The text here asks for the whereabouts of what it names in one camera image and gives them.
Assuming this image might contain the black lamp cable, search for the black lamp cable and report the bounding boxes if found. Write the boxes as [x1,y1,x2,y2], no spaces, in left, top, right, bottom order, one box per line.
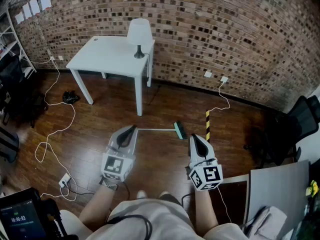
[142,52,162,106]

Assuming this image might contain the yellow black striped tape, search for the yellow black striped tape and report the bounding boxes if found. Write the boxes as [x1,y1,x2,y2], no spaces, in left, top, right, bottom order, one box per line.
[205,110,211,142]

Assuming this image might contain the long white floor cable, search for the long white floor cable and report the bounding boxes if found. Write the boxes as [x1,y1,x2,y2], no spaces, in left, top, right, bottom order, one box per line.
[34,56,78,202]

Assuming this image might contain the white metal shelf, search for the white metal shelf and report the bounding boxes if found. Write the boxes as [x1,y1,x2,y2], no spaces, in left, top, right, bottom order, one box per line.
[0,7,38,80]

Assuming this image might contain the teal broom with silver handle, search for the teal broom with silver handle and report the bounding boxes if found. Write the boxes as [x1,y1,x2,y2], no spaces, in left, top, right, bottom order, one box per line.
[136,120,189,141]

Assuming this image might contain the person's left forearm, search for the person's left forearm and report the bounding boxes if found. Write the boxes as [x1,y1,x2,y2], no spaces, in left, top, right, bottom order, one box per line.
[78,183,118,232]

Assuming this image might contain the person's right forearm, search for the person's right forearm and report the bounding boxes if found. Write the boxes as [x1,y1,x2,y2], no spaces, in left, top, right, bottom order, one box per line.
[194,188,221,237]

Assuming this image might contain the patterned wristband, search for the patterned wristband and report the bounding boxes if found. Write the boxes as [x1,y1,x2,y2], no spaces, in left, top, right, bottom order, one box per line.
[99,177,119,191]

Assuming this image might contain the grey bag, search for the grey bag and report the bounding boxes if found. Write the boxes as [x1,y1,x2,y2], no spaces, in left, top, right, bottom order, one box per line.
[243,205,288,240]

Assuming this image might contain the white square table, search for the white square table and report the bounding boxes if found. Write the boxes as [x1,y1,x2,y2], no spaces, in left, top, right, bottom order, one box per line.
[65,35,156,117]

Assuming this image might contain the white paper sheet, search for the white paper sheet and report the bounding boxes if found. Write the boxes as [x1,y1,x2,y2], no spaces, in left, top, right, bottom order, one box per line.
[39,0,53,11]
[22,3,33,19]
[29,0,41,16]
[14,11,25,25]

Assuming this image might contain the white power strip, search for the white power strip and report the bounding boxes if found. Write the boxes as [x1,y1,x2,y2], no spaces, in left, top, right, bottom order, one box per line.
[58,173,72,188]

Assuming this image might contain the thin white gripper cable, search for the thin white gripper cable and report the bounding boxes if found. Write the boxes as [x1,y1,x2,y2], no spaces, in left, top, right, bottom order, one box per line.
[216,186,233,224]

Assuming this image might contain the black tablet with timer screen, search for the black tablet with timer screen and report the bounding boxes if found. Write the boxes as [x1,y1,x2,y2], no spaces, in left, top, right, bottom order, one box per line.
[0,187,60,240]

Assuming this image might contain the person's black trousers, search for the person's black trousers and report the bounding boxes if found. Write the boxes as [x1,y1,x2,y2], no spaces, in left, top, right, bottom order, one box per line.
[159,193,183,207]

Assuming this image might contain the black cable on shirt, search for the black cable on shirt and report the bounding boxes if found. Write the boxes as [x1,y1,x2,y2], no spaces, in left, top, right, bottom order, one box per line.
[106,213,153,240]

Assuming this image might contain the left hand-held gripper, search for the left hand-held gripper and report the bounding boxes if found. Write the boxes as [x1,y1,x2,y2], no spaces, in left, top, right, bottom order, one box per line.
[100,125,139,184]

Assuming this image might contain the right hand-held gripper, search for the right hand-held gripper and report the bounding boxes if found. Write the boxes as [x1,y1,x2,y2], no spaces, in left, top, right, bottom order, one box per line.
[185,133,224,192]

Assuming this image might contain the white shade table lamp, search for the white shade table lamp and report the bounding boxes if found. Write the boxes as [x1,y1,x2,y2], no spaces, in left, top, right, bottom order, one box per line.
[126,18,154,59]

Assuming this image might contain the short white plug cable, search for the short white plug cable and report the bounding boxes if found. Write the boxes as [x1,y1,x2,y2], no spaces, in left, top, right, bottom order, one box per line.
[206,81,231,113]

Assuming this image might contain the black office chair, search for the black office chair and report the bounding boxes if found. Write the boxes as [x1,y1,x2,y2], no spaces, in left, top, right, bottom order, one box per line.
[243,95,320,169]
[0,55,48,129]

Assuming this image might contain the person's beige shirt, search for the person's beige shirt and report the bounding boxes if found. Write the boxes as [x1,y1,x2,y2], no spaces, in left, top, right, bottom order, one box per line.
[59,198,248,240]

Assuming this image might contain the black plastic bag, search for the black plastic bag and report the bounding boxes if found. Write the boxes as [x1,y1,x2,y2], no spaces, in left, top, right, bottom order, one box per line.
[62,90,81,104]

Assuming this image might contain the yellow toy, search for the yellow toy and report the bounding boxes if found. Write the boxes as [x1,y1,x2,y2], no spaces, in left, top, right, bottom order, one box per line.
[305,180,320,198]

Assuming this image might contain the grey desk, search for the grey desk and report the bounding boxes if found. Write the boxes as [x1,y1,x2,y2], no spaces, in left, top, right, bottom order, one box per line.
[246,159,312,240]

